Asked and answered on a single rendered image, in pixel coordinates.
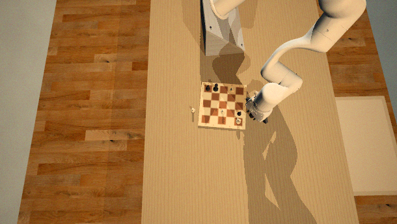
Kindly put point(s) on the brown and cream chessboard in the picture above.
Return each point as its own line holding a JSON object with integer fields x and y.
{"x": 211, "y": 104}

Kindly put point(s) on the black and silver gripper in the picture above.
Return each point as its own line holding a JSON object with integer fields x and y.
{"x": 256, "y": 114}

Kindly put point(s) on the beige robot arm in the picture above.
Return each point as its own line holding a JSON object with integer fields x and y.
{"x": 338, "y": 17}

